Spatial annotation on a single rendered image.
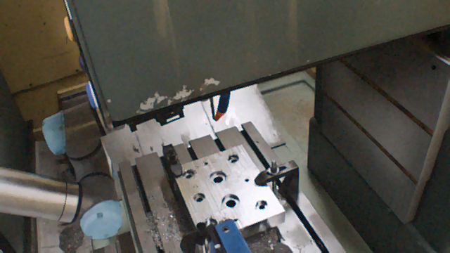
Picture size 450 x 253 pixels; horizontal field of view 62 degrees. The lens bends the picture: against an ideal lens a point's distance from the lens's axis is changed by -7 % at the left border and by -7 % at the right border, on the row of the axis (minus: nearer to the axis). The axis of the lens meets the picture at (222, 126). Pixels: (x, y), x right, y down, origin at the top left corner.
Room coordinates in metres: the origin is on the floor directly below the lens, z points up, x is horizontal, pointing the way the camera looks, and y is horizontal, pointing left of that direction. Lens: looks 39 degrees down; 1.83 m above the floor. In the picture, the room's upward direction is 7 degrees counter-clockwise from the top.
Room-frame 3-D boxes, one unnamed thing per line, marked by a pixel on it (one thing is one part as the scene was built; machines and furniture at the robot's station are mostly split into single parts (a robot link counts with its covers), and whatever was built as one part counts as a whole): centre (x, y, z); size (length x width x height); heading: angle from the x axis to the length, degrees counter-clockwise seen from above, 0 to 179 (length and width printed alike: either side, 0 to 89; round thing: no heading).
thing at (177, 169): (0.89, 0.16, 0.97); 0.13 x 0.03 x 0.15; 16
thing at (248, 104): (1.34, 0.21, 0.75); 0.89 x 0.67 x 0.26; 106
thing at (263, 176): (0.79, -0.13, 0.97); 0.13 x 0.03 x 0.15; 106
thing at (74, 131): (0.61, 0.29, 1.37); 0.11 x 0.08 x 0.09; 109
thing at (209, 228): (0.44, 0.07, 1.21); 0.07 x 0.05 x 0.01; 106
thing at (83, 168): (0.60, 0.27, 1.28); 0.11 x 0.08 x 0.11; 16
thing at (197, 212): (0.76, 0.02, 0.97); 0.29 x 0.23 x 0.05; 16
